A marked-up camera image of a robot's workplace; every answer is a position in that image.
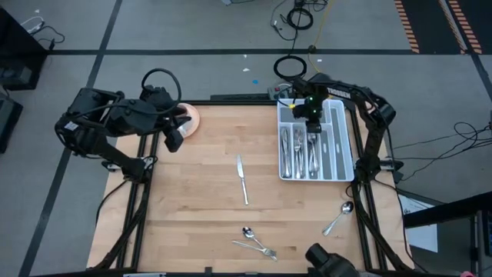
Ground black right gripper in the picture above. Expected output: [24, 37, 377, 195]
[301, 88, 332, 135]

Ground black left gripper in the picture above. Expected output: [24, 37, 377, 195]
[140, 86, 190, 154]

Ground silver spoon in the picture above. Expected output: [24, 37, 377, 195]
[308, 132, 315, 179]
[321, 200, 355, 237]
[311, 132, 317, 179]
[307, 132, 314, 179]
[241, 226, 267, 251]
[314, 133, 321, 175]
[312, 132, 319, 178]

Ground silver fork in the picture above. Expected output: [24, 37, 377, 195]
[294, 128, 301, 179]
[299, 130, 306, 179]
[296, 129, 303, 179]
[298, 129, 305, 179]
[294, 130, 301, 179]
[293, 129, 299, 179]

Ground silver table knife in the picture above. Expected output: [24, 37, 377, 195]
[280, 127, 286, 179]
[284, 129, 291, 179]
[236, 154, 250, 206]
[283, 128, 290, 179]
[281, 130, 288, 179]
[281, 128, 288, 179]
[286, 128, 292, 179]

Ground silver knife foreground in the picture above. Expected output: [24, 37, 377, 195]
[231, 239, 278, 262]

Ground white mug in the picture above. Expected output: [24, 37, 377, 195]
[177, 114, 193, 136]

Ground pink plate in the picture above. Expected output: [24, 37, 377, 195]
[177, 102, 201, 139]

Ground white cutlery tray grey liners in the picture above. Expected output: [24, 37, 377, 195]
[276, 98, 355, 182]

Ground grey power strip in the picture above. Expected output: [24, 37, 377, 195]
[267, 86, 296, 102]

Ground black beam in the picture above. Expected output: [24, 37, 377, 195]
[402, 191, 492, 229]

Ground white paper sheet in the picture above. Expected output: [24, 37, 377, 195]
[397, 194, 439, 253]

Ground black mat orange striped edges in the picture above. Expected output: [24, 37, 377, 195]
[392, 0, 492, 55]

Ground black box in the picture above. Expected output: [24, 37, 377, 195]
[0, 98, 24, 155]

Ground black cabinet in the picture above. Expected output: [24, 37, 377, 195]
[0, 7, 48, 92]

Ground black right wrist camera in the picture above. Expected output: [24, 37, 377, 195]
[291, 102, 308, 120]

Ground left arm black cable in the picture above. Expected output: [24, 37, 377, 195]
[141, 68, 183, 115]

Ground coiled black cable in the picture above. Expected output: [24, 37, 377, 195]
[286, 6, 314, 31]
[273, 55, 308, 82]

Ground yellow cable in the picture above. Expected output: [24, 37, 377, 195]
[306, 0, 334, 75]

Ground black floor cables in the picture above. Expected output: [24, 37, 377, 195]
[391, 121, 492, 182]

